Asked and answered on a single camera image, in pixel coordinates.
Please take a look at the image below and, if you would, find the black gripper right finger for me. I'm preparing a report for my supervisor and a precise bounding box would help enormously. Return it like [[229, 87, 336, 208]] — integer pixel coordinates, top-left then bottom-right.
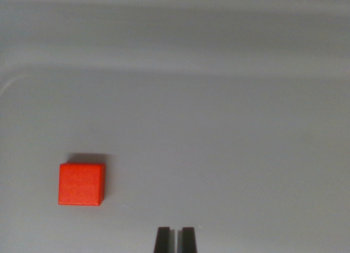
[[177, 227, 199, 253]]

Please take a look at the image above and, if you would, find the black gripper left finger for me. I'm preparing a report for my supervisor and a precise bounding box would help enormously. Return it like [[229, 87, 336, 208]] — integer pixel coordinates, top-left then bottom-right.
[[154, 227, 176, 253]]

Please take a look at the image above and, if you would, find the red wooden block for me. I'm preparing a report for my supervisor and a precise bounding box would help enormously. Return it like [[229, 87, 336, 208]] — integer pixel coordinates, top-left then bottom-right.
[[57, 162, 106, 207]]

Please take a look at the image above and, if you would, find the grey plastic bin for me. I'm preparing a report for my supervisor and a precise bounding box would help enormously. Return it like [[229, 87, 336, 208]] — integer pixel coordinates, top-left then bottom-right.
[[0, 0, 350, 253]]

